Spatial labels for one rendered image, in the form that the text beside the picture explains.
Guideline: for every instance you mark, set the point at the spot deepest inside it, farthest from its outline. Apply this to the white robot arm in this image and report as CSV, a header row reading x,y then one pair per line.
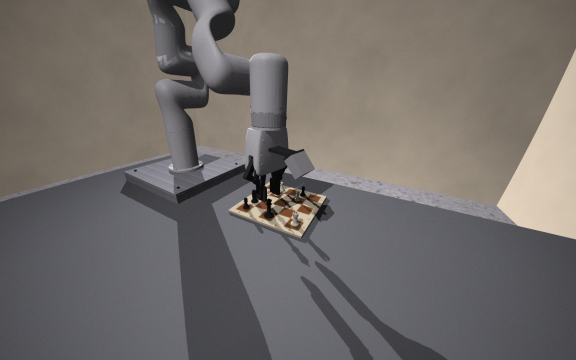
x,y
264,78

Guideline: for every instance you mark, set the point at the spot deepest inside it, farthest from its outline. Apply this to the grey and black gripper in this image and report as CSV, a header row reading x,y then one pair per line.
x,y
260,161

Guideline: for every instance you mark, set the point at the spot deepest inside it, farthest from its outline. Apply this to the brown and cream chessboard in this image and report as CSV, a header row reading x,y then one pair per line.
x,y
283,207

